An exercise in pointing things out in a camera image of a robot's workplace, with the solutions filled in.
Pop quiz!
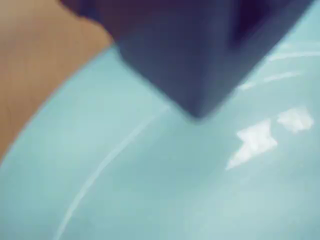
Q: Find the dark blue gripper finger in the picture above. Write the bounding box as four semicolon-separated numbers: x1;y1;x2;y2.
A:
57;0;316;120

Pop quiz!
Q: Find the light blue plate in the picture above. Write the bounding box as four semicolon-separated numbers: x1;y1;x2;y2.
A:
0;2;320;240

